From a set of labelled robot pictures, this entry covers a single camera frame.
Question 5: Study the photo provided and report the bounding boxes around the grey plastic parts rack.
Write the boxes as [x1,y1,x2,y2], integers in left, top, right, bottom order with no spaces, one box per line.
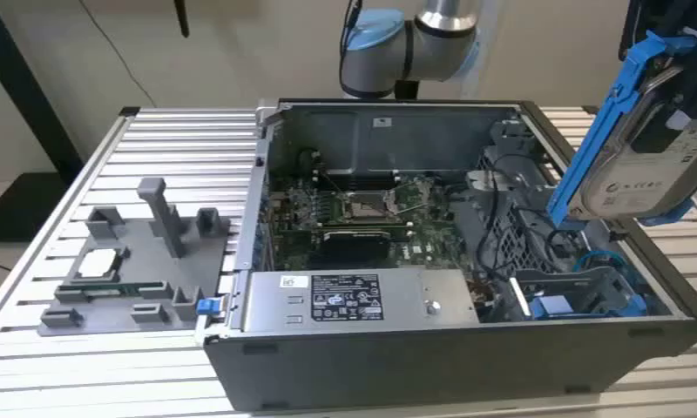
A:
[37,177,231,339]

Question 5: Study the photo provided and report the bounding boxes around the hard disk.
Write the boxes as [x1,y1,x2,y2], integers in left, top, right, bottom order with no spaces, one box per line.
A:
[546,30,697,228]

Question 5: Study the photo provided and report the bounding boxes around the silver power supply unit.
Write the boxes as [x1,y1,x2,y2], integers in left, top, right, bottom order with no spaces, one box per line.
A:
[239,268,482,328]

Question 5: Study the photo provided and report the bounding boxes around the black RAM slots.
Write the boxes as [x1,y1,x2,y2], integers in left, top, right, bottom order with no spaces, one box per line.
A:
[312,170,402,192]

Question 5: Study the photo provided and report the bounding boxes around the black internal cable bundle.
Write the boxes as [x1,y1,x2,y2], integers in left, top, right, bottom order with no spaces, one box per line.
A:
[476,152,539,280]

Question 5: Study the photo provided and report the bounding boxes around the black disk wire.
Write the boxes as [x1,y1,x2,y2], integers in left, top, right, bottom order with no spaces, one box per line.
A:
[546,226,590,263]

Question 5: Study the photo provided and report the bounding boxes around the green RAM stick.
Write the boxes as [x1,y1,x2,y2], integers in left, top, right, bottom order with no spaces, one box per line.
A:
[63,282,169,298]

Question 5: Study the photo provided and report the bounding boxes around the silver CPU chip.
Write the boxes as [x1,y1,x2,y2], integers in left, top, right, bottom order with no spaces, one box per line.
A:
[76,250,123,280]

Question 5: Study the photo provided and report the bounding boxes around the grey perforated drive cage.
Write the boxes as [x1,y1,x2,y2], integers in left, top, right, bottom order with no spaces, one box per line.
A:
[458,143,598,280]

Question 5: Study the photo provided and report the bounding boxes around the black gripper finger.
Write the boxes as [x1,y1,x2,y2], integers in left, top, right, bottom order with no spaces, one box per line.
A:
[631,63,696,153]

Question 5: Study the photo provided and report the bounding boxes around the thin wire locking lever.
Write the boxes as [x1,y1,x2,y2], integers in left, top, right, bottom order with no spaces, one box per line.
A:
[319,168,350,198]

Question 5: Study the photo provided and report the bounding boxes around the black graphics card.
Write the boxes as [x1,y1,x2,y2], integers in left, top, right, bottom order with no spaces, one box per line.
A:
[322,229,394,267]

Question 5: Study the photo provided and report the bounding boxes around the black arm joint cable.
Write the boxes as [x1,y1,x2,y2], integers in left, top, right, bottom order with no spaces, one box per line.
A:
[340,0,366,66]

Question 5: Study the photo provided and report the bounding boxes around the black metal stand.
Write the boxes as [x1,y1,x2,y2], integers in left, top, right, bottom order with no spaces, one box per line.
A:
[0,0,87,241]

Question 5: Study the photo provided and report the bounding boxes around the black antenna rod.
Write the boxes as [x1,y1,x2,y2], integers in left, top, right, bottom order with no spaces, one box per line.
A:
[172,0,192,39]

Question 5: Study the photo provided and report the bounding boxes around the metal socket cover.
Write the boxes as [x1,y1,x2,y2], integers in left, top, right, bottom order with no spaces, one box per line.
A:
[390,180,431,215]

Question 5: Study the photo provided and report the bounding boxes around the CPU socket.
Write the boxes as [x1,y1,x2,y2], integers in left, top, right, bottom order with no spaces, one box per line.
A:
[338,190,400,222]

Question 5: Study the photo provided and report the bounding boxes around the blue disk wire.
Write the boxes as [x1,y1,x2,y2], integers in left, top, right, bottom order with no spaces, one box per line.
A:
[574,248,644,287]

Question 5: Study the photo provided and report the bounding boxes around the thin black wall cable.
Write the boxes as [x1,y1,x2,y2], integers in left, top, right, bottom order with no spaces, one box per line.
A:
[84,0,159,109]

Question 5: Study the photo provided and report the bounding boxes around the green motherboard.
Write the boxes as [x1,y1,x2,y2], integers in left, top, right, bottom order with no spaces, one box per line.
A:
[264,173,472,273]

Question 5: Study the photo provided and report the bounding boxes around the black open PC case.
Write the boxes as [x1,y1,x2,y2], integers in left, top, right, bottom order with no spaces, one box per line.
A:
[195,98,697,413]

